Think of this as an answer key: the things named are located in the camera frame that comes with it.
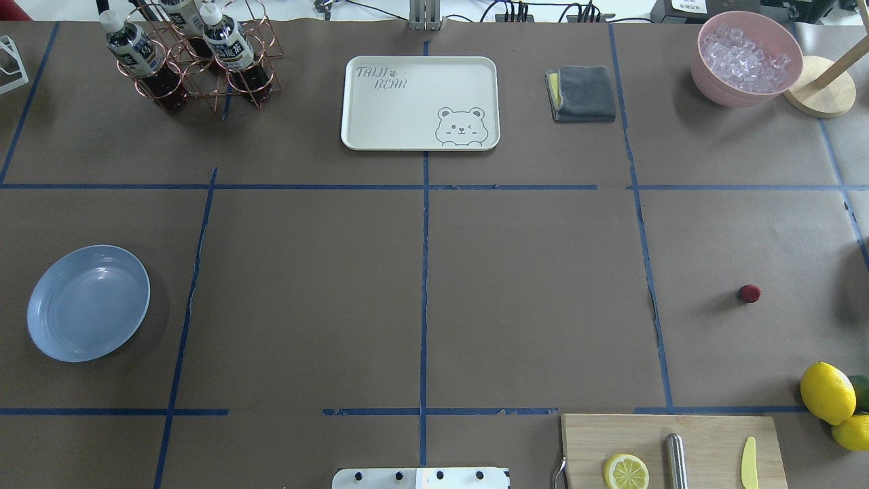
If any yellow plastic knife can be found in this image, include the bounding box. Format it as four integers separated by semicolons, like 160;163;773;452
741;436;758;489

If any tea bottle right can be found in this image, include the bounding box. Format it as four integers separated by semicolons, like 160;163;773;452
199;2;272;105

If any large yellow lemon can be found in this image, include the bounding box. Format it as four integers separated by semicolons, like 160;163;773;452
800;361;857;425

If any blue round plate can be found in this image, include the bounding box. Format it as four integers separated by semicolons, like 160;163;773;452
26;244;150;363

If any tea bottle middle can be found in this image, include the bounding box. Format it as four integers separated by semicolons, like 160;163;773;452
158;1;214;60

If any copper wire bottle rack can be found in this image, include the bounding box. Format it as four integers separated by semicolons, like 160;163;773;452
114;1;284;113

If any pink bowl of ice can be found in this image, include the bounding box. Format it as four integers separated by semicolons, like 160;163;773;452
691;10;804;107

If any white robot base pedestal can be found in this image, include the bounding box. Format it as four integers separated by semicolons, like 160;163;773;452
331;467;511;488

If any red strawberry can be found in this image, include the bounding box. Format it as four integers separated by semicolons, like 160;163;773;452
737;284;762;304

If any grey folded cloth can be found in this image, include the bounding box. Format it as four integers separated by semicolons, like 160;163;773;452
545;65;616;124

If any half lemon slice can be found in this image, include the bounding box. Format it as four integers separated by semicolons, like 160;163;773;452
602;453;650;488

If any round wooden stand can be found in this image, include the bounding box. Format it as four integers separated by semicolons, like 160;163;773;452
784;36;868;118

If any tea bottle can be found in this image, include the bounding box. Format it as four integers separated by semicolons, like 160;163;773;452
199;2;272;105
158;1;214;60
98;10;187;114

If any green lime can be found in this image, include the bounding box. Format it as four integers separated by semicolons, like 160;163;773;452
848;374;869;414

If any wooden cutting board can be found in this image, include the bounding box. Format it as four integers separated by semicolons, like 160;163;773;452
561;414;788;488

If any cream bear tray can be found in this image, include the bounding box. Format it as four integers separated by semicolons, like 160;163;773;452
339;56;502;151

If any tea bottle left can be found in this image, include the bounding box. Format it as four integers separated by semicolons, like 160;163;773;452
98;10;187;114

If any white wire cup rack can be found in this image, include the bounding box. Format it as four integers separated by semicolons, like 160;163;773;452
1;36;30;94

